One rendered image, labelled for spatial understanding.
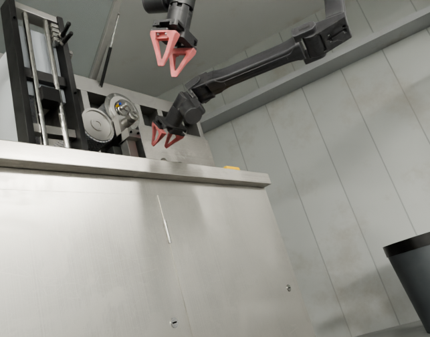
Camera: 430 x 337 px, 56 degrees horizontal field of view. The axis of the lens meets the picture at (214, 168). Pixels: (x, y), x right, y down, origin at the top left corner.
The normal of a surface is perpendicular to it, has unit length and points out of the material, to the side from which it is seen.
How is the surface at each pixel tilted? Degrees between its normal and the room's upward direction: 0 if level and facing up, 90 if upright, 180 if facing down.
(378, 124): 90
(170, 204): 90
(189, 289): 90
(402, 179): 90
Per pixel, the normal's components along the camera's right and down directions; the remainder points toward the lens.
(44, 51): 0.72, -0.42
